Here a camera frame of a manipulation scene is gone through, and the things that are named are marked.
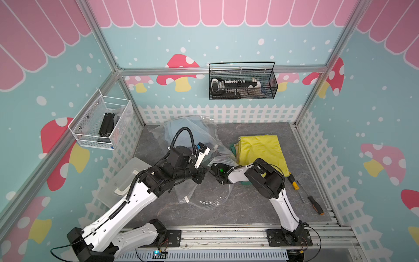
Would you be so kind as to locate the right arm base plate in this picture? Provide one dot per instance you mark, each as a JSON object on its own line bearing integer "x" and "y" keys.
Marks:
{"x": 278, "y": 237}

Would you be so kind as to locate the black wire mesh basket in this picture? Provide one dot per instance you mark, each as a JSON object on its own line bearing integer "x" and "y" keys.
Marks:
{"x": 262, "y": 71}

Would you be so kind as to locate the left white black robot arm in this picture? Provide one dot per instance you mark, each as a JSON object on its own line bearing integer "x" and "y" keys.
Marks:
{"x": 97, "y": 241}

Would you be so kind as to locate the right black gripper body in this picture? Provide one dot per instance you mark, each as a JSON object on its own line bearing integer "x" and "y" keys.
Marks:
{"x": 214, "y": 172}

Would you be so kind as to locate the black part in white basket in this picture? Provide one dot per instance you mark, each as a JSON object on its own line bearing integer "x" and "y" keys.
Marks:
{"x": 106, "y": 128}

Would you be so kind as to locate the white wire mesh basket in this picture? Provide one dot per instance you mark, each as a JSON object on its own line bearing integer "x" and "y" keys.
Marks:
{"x": 85, "y": 126}

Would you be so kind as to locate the green trousers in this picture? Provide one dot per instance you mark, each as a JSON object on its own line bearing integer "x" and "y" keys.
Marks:
{"x": 233, "y": 149}

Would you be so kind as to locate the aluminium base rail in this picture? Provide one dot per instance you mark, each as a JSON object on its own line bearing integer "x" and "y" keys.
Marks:
{"x": 331, "y": 243}

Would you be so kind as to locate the yellow green garment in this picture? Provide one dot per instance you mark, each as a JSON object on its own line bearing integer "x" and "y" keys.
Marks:
{"x": 266, "y": 147}

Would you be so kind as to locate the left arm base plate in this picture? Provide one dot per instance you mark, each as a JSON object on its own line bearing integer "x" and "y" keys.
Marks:
{"x": 166, "y": 238}

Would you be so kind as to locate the yellow black screwdriver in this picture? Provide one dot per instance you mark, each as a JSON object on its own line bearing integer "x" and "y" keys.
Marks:
{"x": 295, "y": 185}

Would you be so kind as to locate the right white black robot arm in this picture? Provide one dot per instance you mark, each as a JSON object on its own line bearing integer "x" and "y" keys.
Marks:
{"x": 269, "y": 181}

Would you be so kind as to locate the small green circuit board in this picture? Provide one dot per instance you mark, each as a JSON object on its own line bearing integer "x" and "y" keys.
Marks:
{"x": 159, "y": 254}

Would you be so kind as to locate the clear plastic vacuum bag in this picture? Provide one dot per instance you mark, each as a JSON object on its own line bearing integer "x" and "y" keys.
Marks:
{"x": 208, "y": 194}

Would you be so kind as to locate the white black items in basket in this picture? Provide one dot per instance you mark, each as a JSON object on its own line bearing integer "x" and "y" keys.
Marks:
{"x": 235, "y": 89}

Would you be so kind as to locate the black handled screwdriver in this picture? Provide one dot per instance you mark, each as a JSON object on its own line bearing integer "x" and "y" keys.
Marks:
{"x": 316, "y": 206}

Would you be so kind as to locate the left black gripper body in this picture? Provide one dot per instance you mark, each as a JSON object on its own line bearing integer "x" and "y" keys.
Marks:
{"x": 190, "y": 172}

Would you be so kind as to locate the translucent plastic storage box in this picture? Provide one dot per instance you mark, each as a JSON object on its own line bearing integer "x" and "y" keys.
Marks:
{"x": 118, "y": 186}

